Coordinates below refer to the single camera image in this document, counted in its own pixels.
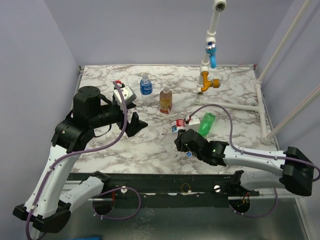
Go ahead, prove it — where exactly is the white PVC pipe frame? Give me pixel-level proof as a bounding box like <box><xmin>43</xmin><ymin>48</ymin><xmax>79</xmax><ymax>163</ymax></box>
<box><xmin>194</xmin><ymin>0</ymin><xmax>272</xmax><ymax>145</ymax></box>

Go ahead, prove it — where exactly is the white diagonal pole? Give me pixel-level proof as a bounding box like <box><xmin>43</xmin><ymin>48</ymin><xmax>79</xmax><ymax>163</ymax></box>
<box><xmin>257</xmin><ymin>0</ymin><xmax>311</xmax><ymax>85</ymax></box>

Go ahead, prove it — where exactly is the white blue Pocari cap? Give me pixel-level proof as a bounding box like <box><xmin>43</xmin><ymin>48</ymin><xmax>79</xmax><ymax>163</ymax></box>
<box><xmin>186</xmin><ymin>151</ymin><xmax>193</xmax><ymax>158</ymax></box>

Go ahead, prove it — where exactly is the gold red label bottle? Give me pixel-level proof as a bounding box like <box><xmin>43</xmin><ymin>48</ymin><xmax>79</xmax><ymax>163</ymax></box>
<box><xmin>159</xmin><ymin>87</ymin><xmax>173</xmax><ymax>114</ymax></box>

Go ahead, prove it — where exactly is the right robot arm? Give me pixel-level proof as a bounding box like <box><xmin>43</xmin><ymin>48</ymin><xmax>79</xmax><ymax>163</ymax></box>
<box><xmin>174</xmin><ymin>129</ymin><xmax>315</xmax><ymax>197</ymax></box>

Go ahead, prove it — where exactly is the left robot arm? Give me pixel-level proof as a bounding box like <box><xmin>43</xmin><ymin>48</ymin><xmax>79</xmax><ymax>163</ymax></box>
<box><xmin>13</xmin><ymin>81</ymin><xmax>147</xmax><ymax>240</ymax></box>

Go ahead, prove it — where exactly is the clear bottle red cap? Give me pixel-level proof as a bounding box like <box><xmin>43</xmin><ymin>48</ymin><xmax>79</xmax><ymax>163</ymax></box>
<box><xmin>170</xmin><ymin>118</ymin><xmax>186</xmax><ymax>134</ymax></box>

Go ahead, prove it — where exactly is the blue pipe valve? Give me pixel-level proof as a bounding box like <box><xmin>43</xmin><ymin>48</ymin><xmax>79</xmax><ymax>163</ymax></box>
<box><xmin>205</xmin><ymin>41</ymin><xmax>217</xmax><ymax>69</ymax></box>

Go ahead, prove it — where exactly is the blue label Pocari bottle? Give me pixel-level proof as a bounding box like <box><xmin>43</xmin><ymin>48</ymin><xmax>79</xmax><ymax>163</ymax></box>
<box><xmin>139</xmin><ymin>73</ymin><xmax>153</xmax><ymax>101</ymax></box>

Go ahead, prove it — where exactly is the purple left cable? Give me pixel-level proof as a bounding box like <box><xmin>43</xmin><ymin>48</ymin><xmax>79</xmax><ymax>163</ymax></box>
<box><xmin>25</xmin><ymin>82</ymin><xmax>142</xmax><ymax>240</ymax></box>

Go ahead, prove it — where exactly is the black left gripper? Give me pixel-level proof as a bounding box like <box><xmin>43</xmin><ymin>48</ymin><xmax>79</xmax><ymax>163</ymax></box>
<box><xmin>90</xmin><ymin>101</ymin><xmax>149</xmax><ymax>136</ymax></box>

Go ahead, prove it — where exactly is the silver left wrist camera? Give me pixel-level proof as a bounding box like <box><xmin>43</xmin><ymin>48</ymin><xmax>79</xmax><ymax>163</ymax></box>
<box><xmin>113</xmin><ymin>80</ymin><xmax>137</xmax><ymax>110</ymax></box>

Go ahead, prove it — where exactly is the orange pipe valve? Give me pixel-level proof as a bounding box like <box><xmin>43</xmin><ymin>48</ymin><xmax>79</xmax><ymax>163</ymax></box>
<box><xmin>200</xmin><ymin>71</ymin><xmax>221</xmax><ymax>93</ymax></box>

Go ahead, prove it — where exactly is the green plastic bottle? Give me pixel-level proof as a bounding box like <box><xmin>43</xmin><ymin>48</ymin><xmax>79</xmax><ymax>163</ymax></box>
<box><xmin>198</xmin><ymin>112</ymin><xmax>216</xmax><ymax>137</ymax></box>

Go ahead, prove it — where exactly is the black mounting rail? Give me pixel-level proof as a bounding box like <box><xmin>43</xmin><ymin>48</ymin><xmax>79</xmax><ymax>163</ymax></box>
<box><xmin>93</xmin><ymin>170</ymin><xmax>259</xmax><ymax>209</ymax></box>

